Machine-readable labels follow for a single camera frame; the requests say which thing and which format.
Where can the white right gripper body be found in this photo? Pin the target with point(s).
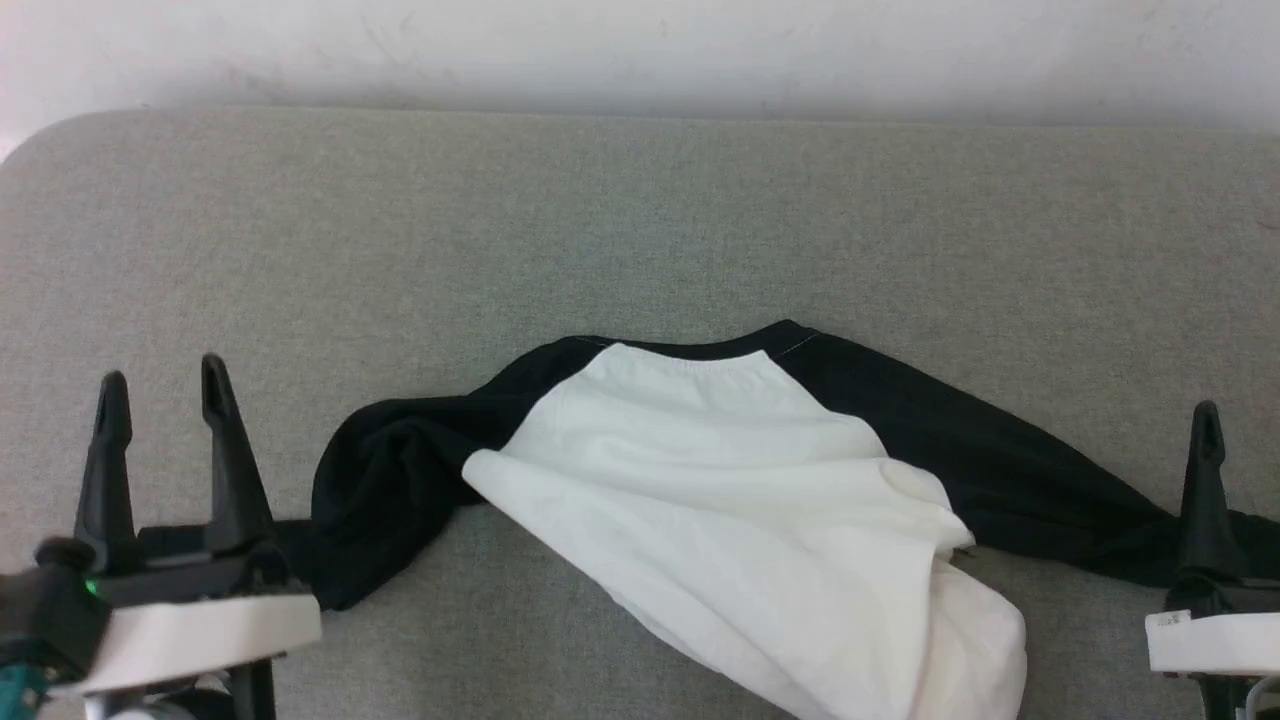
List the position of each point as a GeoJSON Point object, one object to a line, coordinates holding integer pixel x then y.
{"type": "Point", "coordinates": [1220, 645]}

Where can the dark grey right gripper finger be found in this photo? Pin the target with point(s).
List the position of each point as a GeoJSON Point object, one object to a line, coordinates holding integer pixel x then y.
{"type": "Point", "coordinates": [1207, 500]}

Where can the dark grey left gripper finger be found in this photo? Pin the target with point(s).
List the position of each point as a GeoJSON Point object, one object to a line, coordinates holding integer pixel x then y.
{"type": "Point", "coordinates": [108, 480]}
{"type": "Point", "coordinates": [235, 480]}

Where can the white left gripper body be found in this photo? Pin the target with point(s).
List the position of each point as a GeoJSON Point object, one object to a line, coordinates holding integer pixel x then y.
{"type": "Point", "coordinates": [200, 625]}

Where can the white shirt with black sleeves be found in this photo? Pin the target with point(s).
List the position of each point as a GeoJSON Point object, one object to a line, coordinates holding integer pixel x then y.
{"type": "Point", "coordinates": [720, 480]}

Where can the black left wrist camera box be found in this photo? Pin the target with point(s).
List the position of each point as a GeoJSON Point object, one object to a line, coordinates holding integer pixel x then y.
{"type": "Point", "coordinates": [50, 620]}

